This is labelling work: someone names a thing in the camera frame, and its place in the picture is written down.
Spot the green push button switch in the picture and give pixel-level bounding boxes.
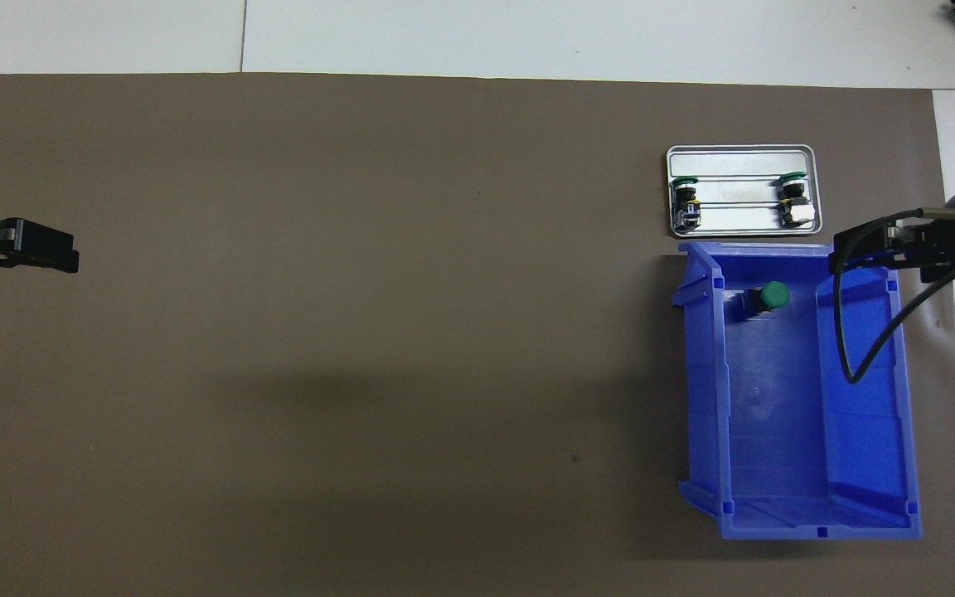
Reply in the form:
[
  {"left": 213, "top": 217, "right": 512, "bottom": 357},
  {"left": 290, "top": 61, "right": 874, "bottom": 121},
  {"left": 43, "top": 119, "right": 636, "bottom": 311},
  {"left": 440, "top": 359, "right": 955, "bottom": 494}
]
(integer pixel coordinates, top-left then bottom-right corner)
[
  {"left": 741, "top": 280, "right": 792, "bottom": 319},
  {"left": 670, "top": 176, "right": 702, "bottom": 231},
  {"left": 778, "top": 172, "right": 817, "bottom": 229}
]

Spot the grey metal tray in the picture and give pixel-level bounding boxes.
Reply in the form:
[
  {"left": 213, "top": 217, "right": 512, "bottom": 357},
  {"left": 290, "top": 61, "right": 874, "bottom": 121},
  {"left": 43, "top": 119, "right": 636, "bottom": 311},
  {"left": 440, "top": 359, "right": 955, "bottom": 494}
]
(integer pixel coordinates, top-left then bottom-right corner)
[{"left": 665, "top": 144, "right": 823, "bottom": 238}]

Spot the blue plastic storage bin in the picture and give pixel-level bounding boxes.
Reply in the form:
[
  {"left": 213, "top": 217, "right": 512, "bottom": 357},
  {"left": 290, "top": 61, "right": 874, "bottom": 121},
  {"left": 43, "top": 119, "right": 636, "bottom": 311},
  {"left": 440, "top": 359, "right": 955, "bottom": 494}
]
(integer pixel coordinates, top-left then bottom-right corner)
[{"left": 672, "top": 240, "right": 923, "bottom": 541}]

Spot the brown paper mat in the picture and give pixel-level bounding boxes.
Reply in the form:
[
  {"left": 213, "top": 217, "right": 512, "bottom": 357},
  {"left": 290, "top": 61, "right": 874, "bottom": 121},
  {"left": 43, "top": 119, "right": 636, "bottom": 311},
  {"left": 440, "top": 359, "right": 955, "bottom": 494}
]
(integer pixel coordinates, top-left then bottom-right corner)
[{"left": 0, "top": 73, "right": 955, "bottom": 597}]

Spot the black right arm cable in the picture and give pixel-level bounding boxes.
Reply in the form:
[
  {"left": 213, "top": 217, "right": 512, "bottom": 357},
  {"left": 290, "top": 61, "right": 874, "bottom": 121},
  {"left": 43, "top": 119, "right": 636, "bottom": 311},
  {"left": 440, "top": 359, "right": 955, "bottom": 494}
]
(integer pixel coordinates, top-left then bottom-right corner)
[{"left": 831, "top": 214, "right": 955, "bottom": 385}]

